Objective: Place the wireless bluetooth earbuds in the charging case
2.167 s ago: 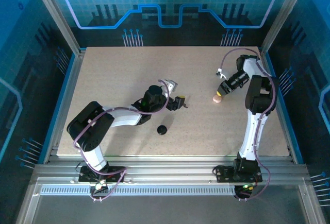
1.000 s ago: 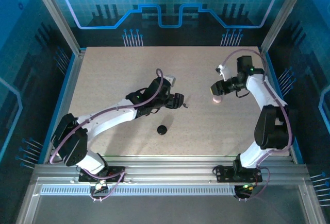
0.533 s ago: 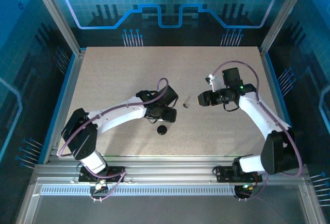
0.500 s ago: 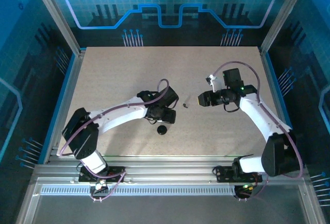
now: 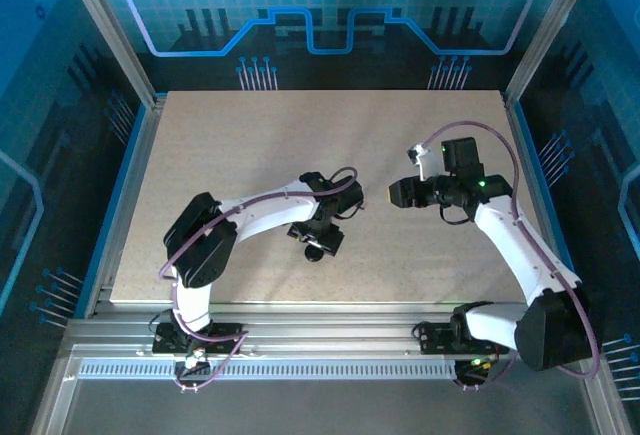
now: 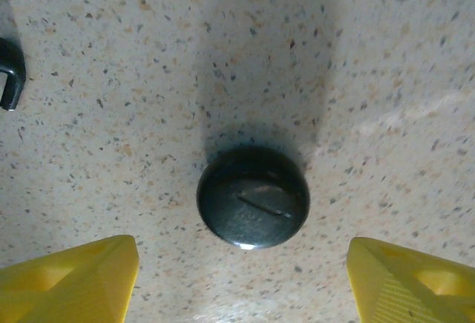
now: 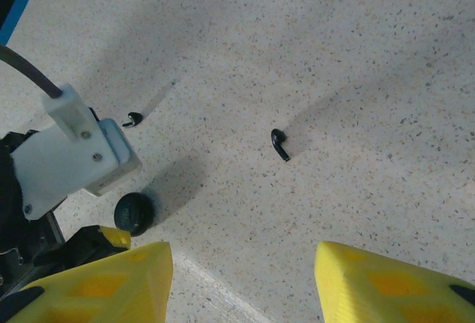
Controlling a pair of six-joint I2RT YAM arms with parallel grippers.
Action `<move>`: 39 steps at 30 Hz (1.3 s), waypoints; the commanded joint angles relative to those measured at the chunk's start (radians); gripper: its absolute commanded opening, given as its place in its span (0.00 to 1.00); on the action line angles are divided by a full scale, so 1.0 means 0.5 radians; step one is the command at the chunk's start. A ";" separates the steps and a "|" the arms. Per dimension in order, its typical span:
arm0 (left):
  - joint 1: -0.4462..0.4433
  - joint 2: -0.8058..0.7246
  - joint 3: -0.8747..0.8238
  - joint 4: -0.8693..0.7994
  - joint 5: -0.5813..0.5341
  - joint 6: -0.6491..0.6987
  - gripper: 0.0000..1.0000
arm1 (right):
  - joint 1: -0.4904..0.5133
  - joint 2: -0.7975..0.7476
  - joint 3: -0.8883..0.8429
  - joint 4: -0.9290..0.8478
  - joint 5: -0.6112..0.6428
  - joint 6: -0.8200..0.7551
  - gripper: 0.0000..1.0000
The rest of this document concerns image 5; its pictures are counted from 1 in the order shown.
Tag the black earbud charging case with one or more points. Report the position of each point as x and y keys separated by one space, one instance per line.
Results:
x=313 y=255

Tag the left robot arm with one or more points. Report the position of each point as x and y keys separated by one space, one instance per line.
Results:
x=260 y=210

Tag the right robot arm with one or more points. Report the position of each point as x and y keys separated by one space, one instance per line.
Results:
x=520 y=250

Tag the aluminium crossbeam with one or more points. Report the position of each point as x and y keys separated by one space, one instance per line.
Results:
x=325 y=330

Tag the small wiring connector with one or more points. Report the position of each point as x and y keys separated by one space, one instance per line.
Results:
x=477 y=362
x=194 y=359

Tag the aluminium framed clear panel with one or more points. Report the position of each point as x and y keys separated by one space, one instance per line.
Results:
x=325 y=410

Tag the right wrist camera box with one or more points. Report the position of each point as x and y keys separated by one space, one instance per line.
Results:
x=425 y=160

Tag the aluminium side rail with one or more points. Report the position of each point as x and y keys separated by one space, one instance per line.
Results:
x=141 y=155
x=526 y=155

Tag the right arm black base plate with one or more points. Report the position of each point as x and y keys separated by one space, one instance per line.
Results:
x=435 y=340

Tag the aluminium corner post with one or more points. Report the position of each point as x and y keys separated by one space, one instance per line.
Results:
x=113 y=30
x=548 y=30

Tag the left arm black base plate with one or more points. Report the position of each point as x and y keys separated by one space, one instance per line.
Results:
x=225 y=342

